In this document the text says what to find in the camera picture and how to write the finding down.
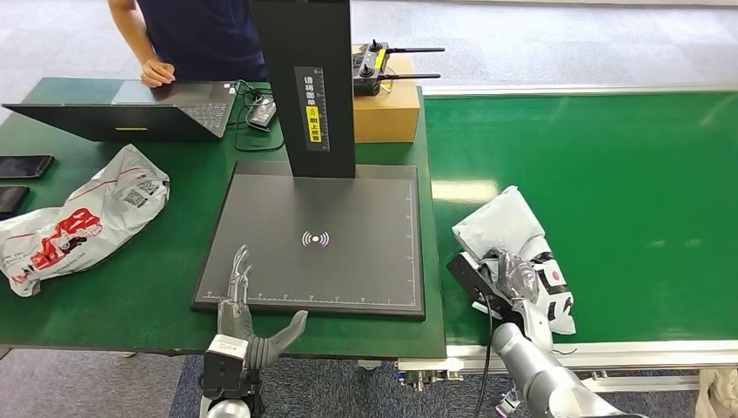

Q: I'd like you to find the black power cable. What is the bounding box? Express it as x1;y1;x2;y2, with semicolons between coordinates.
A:
225;79;287;153

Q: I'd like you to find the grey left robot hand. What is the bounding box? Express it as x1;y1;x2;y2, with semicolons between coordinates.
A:
216;244;310;371

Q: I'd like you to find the person's hand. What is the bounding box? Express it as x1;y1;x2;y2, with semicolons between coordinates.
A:
139;57;177;90

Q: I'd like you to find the black laptop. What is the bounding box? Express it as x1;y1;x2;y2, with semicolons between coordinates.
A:
1;78;239;144

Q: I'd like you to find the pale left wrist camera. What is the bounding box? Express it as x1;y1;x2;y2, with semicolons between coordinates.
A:
201;333;250;401

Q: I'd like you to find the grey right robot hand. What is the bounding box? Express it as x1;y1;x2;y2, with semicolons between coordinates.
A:
480;246;556;352

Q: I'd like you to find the white textured object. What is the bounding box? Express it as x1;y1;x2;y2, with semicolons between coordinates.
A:
694;367;738;418

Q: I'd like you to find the black smartphone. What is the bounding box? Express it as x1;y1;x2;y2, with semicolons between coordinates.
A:
0;153;56;180
0;185;31;221

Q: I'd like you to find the black remote controller with antennas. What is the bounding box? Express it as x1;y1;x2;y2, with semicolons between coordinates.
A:
352;38;446;98

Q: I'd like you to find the green covered table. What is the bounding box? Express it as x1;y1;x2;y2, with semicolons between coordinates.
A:
0;77;448;361

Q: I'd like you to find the black power adapter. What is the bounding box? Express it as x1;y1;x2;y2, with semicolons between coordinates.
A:
245;97;278;132

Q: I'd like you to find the white package with black print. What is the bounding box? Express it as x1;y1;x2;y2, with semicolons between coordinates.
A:
451;185;578;336

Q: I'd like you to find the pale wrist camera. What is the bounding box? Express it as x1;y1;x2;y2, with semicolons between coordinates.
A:
201;333;250;401
446;252;514;320

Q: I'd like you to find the white package with red print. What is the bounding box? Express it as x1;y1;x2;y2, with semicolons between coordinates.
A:
0;143;171;299

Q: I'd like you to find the label sticker with yellow patch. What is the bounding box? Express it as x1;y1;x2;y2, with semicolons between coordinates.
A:
293;66;332;153

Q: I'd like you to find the brown cardboard box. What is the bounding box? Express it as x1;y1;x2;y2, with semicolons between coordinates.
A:
352;44;421;145

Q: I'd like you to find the green conveyor belt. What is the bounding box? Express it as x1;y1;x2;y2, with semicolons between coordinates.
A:
423;90;738;347

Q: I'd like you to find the aluminium conveyor frame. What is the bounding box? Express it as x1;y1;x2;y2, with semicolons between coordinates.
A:
396;83;738;395

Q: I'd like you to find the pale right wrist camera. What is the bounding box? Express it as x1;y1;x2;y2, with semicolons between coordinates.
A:
446;252;514;320

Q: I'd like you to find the black inbound scanner machine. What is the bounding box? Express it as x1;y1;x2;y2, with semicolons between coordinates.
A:
191;0;427;322

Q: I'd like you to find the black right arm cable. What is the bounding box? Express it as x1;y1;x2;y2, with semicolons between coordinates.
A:
473;293;496;418

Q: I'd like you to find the person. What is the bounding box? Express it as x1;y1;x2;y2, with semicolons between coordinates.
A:
107;0;270;90

